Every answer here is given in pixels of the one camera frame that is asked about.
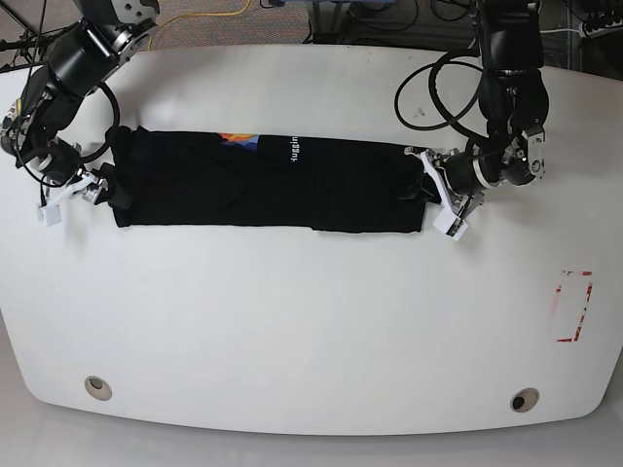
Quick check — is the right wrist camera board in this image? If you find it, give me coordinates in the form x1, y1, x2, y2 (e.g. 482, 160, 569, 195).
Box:
38, 205, 61, 227

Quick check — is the white power strip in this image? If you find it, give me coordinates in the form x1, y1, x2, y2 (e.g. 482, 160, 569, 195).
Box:
579, 15, 622, 39

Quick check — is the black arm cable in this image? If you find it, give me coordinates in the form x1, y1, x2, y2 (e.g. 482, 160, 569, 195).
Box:
72, 82, 122, 164
393, 48, 493, 147

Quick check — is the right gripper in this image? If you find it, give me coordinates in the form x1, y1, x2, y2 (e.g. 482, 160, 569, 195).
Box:
37, 167, 132, 214

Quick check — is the yellow cable on floor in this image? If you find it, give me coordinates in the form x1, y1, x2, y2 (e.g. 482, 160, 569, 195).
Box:
148, 0, 252, 51

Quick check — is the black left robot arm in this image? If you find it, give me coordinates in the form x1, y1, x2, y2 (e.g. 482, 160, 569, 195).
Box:
405, 1, 549, 240

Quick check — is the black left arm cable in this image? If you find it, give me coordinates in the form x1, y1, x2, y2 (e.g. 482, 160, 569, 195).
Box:
393, 48, 493, 147

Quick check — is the red tape marking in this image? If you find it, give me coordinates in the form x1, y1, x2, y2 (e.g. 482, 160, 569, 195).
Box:
551, 270, 593, 343

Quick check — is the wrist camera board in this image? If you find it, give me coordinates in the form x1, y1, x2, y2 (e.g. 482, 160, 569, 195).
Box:
433, 213, 468, 241
38, 205, 61, 227

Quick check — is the black tripod stand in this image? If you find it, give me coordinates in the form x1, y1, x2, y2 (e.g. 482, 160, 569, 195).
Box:
1, 1, 78, 74

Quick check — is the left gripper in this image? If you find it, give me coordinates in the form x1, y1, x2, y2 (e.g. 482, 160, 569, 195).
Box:
397, 146, 485, 224

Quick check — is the table cable grommet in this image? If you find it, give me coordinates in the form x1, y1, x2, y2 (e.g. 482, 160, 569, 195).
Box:
510, 388, 539, 413
85, 376, 113, 402

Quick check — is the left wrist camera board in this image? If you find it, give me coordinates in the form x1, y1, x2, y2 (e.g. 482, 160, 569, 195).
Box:
433, 213, 468, 241

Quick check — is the black T-shirt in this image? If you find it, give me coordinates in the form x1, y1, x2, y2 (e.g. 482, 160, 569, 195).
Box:
111, 126, 440, 234

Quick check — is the left table cable grommet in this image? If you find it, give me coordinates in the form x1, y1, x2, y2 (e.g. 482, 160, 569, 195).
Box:
85, 376, 113, 402

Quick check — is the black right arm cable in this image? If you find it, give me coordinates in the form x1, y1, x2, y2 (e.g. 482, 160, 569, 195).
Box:
72, 82, 122, 164

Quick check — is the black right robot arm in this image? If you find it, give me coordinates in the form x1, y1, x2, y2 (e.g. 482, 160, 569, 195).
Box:
1, 1, 160, 226

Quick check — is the right table cable grommet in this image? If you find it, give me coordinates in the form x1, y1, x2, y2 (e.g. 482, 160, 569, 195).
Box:
510, 388, 539, 413

